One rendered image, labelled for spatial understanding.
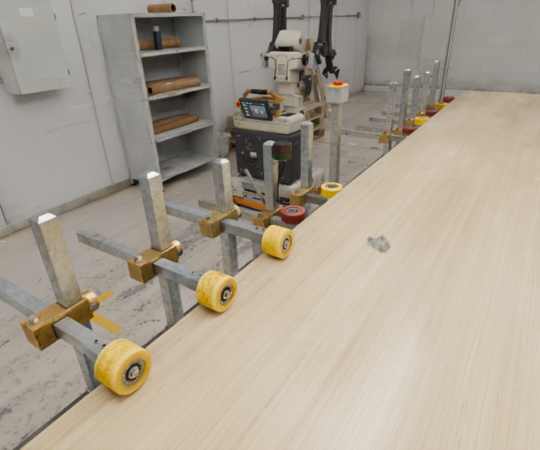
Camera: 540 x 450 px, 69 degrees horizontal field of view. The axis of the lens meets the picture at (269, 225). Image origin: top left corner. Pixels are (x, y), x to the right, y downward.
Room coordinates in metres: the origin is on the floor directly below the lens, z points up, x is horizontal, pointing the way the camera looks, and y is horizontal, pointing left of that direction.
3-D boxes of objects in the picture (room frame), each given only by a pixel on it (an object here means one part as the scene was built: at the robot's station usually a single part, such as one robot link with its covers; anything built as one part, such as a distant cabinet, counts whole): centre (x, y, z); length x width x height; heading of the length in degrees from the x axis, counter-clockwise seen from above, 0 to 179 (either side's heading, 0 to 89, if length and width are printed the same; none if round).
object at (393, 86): (2.30, -0.72, 0.90); 0.04 x 0.04 x 0.48; 56
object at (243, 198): (3.29, -0.09, 0.16); 0.67 x 0.64 x 0.25; 145
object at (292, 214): (1.18, -0.08, 0.85); 0.08 x 0.08 x 0.11
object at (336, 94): (1.69, -0.30, 1.18); 0.07 x 0.07 x 0.08; 56
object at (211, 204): (1.29, 0.08, 0.84); 0.43 x 0.03 x 0.04; 56
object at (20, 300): (0.64, 0.46, 0.95); 0.50 x 0.04 x 0.04; 56
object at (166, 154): (4.08, 0.97, 0.78); 0.90 x 0.45 x 1.55; 146
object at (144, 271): (0.84, 0.28, 0.95); 0.14 x 0.06 x 0.05; 146
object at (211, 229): (1.05, 0.14, 0.95); 0.14 x 0.06 x 0.05; 146
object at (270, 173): (1.27, -0.01, 0.87); 0.04 x 0.04 x 0.48; 56
